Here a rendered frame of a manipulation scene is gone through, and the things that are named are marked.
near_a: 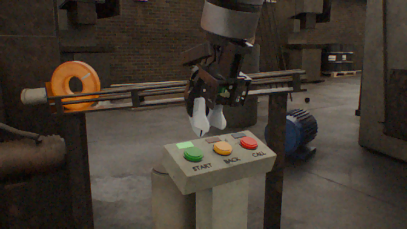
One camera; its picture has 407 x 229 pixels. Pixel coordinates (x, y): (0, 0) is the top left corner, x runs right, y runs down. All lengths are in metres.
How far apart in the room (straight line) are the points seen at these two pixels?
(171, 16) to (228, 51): 7.81
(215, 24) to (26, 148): 0.81
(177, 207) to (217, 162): 0.21
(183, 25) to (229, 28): 7.96
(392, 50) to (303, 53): 5.70
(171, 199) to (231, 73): 0.40
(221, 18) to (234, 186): 0.38
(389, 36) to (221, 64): 2.30
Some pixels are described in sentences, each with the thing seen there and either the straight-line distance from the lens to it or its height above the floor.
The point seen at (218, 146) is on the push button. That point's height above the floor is 0.61.
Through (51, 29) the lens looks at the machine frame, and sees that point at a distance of 1.42.
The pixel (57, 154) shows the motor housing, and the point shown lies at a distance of 1.14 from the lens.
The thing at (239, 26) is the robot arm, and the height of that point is 0.85.
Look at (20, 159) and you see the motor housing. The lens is 1.14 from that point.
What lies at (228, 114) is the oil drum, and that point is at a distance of 3.39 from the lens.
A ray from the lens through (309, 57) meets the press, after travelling 8.47.
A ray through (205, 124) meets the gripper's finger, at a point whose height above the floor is 0.69.
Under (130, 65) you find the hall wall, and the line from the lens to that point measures 7.82.
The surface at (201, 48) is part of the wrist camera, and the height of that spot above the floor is 0.82.
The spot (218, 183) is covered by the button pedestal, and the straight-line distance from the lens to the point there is 0.68.
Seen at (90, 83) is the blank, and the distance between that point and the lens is 1.06.
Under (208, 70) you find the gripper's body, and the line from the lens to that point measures 0.54.
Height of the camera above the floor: 0.82
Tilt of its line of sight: 11 degrees down
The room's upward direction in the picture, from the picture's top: straight up
